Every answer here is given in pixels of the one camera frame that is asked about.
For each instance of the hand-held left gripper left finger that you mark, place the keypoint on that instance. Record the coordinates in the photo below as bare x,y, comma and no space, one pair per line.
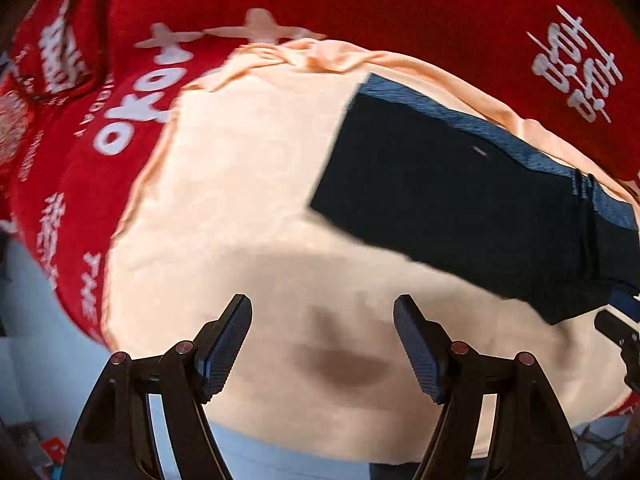
227,345

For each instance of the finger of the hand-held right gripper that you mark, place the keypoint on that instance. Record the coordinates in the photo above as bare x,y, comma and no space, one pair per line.
622,340
629,305

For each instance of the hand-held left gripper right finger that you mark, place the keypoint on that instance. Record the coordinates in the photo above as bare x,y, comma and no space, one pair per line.
420,355

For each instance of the black pants with blue stripes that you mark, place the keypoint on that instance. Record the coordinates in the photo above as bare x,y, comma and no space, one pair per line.
450,200

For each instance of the cream cloth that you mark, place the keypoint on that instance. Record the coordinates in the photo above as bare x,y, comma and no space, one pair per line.
250,185

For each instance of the red embroidered cushion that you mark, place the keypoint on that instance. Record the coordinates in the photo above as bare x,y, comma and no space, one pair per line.
12,125

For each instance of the red printed blanket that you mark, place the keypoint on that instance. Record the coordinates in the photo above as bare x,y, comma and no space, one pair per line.
350,10

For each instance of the metal chair frame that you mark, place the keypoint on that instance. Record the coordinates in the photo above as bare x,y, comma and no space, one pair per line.
600,440

